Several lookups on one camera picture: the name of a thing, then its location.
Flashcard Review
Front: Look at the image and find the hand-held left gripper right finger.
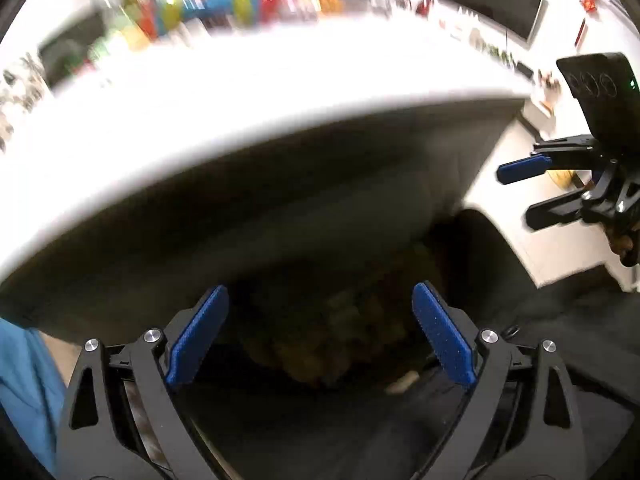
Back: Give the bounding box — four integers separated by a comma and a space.
411, 281, 586, 480

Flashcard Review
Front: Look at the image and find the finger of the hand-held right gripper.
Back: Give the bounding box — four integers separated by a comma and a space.
524, 187, 598, 231
496, 134, 606, 186

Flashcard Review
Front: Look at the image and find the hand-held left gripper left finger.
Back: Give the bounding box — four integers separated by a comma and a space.
55, 285, 236, 480

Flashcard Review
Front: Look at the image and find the person's right hand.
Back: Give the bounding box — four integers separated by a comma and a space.
605, 222, 640, 267

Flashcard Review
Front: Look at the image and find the pale paper scrap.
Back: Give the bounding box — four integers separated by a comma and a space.
385, 371, 420, 395

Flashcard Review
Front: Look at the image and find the white television cabinet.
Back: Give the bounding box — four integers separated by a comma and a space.
400, 0, 558, 111

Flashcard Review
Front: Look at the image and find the black flat television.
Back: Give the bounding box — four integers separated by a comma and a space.
436, 0, 544, 43

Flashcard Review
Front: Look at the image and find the person's blue clothing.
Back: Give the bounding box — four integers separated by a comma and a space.
0, 317, 68, 466

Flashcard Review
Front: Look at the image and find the pile of colourful wrappers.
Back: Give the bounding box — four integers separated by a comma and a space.
90, 0, 391, 61

